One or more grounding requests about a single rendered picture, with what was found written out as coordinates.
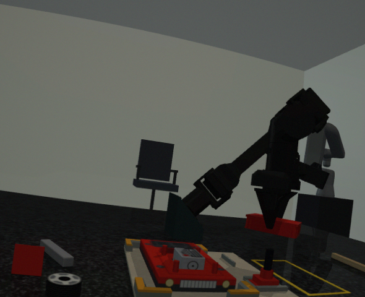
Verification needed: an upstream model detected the tan wooden stick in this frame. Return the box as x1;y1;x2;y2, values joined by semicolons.
331;252;365;272

